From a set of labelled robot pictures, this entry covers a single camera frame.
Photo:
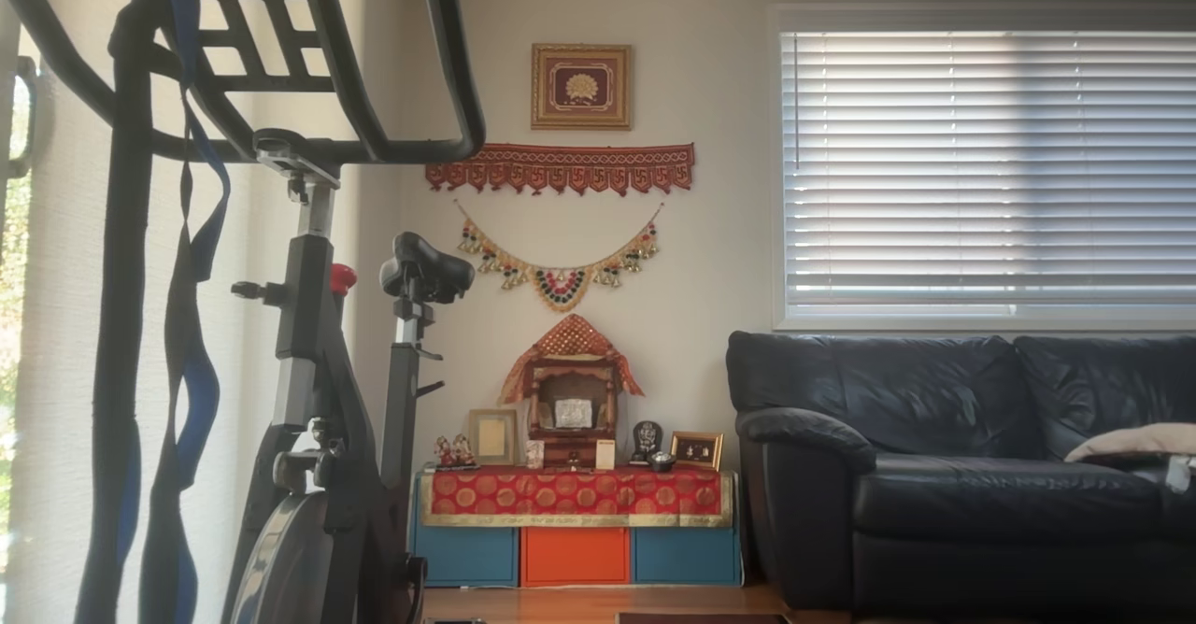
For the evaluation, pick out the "wooden shrine with red canopy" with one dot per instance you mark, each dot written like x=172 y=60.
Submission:
x=572 y=390

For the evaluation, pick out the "black idol plaque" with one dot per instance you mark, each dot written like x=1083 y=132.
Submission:
x=647 y=439

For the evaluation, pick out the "small white card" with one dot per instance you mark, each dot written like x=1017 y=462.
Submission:
x=605 y=454

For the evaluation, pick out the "small printed card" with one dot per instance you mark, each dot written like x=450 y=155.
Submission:
x=534 y=454

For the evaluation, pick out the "small dark bowl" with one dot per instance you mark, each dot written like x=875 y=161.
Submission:
x=661 y=461

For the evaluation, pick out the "red gold patterned cloth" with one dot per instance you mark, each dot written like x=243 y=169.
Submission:
x=575 y=495

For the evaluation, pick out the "small colourful figurines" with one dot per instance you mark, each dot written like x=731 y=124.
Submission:
x=453 y=451

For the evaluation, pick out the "orange storage bin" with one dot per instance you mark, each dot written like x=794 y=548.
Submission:
x=575 y=557

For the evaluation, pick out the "blue storage bin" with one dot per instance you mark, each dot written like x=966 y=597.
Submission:
x=685 y=557
x=465 y=557

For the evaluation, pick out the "black exercise bike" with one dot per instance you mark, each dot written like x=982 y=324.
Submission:
x=308 y=306

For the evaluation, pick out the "black leather sofa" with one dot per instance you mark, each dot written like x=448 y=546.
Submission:
x=934 y=503

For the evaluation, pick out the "white window blinds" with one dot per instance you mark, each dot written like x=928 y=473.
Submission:
x=990 y=176

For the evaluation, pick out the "white sheer curtain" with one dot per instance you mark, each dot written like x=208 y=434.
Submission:
x=56 y=372

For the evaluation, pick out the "beige cushion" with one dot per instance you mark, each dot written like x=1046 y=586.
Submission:
x=1140 y=440

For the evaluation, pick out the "small grey cloth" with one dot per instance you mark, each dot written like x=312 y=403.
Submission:
x=1179 y=475

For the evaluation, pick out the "beaded garland wall hanging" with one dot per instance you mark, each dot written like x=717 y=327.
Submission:
x=560 y=288

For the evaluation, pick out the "red embroidered wall hanging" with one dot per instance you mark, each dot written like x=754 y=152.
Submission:
x=561 y=166

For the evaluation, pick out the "pale picture frame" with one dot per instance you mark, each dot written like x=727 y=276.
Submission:
x=492 y=435

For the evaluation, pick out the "gold photo frame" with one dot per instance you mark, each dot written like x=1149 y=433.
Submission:
x=696 y=451

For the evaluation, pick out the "gold framed wall picture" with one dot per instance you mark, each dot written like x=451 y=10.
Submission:
x=581 y=87

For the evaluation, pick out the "white window frame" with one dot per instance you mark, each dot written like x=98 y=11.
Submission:
x=775 y=185

